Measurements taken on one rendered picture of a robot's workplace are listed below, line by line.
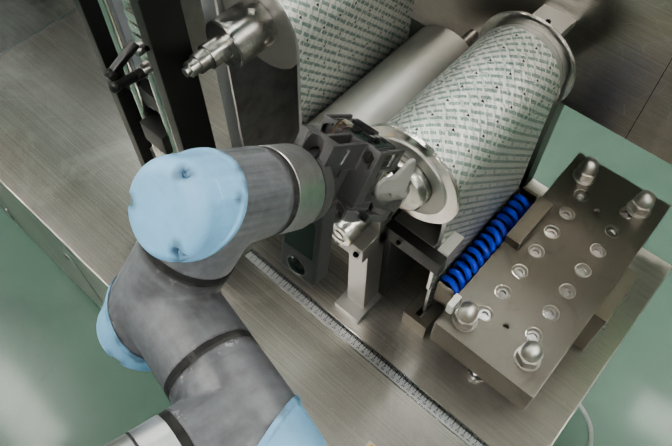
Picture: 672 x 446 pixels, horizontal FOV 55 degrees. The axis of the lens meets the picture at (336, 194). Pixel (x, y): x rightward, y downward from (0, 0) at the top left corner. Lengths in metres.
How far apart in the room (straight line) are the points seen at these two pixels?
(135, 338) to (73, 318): 1.68
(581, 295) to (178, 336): 0.66
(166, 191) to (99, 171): 0.85
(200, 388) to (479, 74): 0.51
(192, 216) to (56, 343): 1.77
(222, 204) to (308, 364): 0.63
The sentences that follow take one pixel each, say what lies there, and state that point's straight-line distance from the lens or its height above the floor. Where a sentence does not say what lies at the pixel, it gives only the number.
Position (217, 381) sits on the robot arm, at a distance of 0.47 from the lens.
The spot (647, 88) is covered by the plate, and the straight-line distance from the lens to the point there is 0.97.
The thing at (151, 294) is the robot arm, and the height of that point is 1.44.
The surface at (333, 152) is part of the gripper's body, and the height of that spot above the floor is 1.45.
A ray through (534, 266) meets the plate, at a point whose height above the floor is 1.03.
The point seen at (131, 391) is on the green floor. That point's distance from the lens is 2.05.
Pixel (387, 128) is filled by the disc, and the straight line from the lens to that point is 0.74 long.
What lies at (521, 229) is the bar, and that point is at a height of 1.05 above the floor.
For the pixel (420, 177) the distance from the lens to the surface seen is 0.74.
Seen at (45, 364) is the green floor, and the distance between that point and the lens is 2.17.
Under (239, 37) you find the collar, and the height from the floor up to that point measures 1.36.
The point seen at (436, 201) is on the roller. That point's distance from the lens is 0.77.
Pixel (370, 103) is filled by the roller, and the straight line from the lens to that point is 0.87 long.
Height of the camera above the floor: 1.88
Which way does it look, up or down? 56 degrees down
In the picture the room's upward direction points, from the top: straight up
